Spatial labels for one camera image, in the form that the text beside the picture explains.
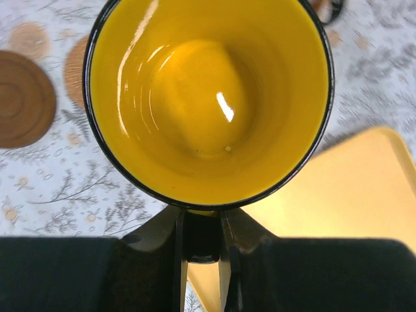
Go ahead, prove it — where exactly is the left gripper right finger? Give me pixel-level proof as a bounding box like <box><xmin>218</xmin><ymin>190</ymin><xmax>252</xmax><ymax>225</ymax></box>
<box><xmin>219</xmin><ymin>209</ymin><xmax>415</xmax><ymax>311</ymax></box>

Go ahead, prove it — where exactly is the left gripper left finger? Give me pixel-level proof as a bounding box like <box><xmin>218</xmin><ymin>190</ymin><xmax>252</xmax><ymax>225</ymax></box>
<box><xmin>1</xmin><ymin>206</ymin><xmax>187</xmax><ymax>311</ymax></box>

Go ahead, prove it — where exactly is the yellow glass cup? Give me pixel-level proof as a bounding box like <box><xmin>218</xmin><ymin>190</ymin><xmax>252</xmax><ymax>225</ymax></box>
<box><xmin>83</xmin><ymin>1</ymin><xmax>335</xmax><ymax>263</ymax></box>

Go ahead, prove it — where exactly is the dark wooden coaster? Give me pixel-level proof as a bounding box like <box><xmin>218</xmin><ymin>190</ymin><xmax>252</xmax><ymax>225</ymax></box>
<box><xmin>1</xmin><ymin>50</ymin><xmax>57</xmax><ymax>148</ymax></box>

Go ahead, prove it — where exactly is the yellow plastic tray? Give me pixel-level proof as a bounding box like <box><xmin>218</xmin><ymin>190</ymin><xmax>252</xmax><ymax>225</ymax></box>
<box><xmin>187</xmin><ymin>127</ymin><xmax>415</xmax><ymax>311</ymax></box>

